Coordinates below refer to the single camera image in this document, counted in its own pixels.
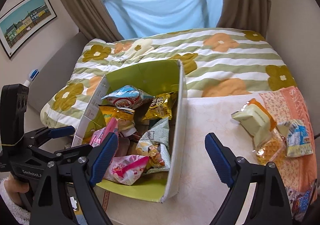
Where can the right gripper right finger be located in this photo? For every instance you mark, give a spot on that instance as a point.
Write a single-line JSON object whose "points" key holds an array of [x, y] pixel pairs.
{"points": [[270, 204]]}

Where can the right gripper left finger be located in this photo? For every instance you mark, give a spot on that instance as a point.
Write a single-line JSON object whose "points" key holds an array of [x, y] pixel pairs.
{"points": [[52, 204]]}

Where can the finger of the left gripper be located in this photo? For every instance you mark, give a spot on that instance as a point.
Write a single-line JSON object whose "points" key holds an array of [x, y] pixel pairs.
{"points": [[73, 152], [44, 134]]}

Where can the pink white candy bag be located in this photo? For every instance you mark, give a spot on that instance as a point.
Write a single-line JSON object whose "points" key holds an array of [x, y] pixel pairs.
{"points": [[126, 169]]}

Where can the left hand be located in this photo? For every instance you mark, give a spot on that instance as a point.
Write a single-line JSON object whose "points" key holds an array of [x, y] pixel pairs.
{"points": [[14, 188]]}

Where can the pink snack box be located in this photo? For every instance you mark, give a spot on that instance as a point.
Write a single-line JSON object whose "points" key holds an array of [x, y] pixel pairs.
{"points": [[99, 135]]}

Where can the yellow orange snack bag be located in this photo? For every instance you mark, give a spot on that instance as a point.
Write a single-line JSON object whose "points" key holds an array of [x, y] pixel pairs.
{"points": [[124, 116]]}

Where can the yellow waffle snack pack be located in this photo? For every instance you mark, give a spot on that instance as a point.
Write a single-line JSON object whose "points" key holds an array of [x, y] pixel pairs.
{"points": [[274, 150]]}

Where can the blue white pen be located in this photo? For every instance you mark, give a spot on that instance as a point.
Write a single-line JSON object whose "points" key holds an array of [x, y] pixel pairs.
{"points": [[33, 74]]}

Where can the blue silver snack bag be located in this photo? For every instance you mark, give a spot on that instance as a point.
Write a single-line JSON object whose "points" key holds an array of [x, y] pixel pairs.
{"points": [[127, 97]]}

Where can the blue yellow small snack pack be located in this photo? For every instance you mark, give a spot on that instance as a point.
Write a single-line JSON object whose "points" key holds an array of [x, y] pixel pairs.
{"points": [[296, 136]]}

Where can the white grey chips bag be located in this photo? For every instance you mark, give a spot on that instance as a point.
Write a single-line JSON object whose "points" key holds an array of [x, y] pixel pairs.
{"points": [[155, 145]]}

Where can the green cardboard box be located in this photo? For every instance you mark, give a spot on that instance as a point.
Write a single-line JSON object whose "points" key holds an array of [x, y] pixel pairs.
{"points": [[154, 78]]}

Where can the cream wafer pack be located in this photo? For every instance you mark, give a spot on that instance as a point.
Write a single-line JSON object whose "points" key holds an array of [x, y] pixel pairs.
{"points": [[256, 120]]}

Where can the gold yellow snack bag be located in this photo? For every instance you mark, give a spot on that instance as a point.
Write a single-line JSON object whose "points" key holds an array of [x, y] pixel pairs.
{"points": [[161, 106]]}

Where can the framed landscape picture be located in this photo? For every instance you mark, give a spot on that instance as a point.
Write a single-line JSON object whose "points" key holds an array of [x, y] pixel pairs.
{"points": [[22, 21]]}

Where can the left brown curtain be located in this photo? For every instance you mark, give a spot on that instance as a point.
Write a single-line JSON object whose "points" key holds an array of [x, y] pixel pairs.
{"points": [[92, 19]]}

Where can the floral striped quilt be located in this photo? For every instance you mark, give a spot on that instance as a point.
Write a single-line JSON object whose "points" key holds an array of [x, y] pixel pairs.
{"points": [[217, 62]]}

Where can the blue window cloth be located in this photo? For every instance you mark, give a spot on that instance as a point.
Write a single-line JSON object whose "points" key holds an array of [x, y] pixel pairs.
{"points": [[143, 18]]}

